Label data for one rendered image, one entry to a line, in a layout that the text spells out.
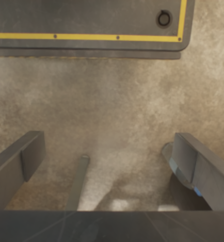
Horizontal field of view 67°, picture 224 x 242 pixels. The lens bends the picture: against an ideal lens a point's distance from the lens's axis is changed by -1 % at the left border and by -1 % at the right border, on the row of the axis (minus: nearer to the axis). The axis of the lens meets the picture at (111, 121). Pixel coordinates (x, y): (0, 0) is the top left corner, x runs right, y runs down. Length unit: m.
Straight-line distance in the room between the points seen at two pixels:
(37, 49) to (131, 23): 0.25
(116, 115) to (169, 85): 0.28
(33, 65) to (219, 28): 0.82
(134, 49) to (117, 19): 0.08
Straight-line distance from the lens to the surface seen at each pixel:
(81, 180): 0.75
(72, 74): 0.82
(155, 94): 0.84
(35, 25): 0.53
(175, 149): 0.17
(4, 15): 0.56
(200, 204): 0.79
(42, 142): 0.17
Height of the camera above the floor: 0.80
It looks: 73 degrees down
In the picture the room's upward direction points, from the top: 178 degrees clockwise
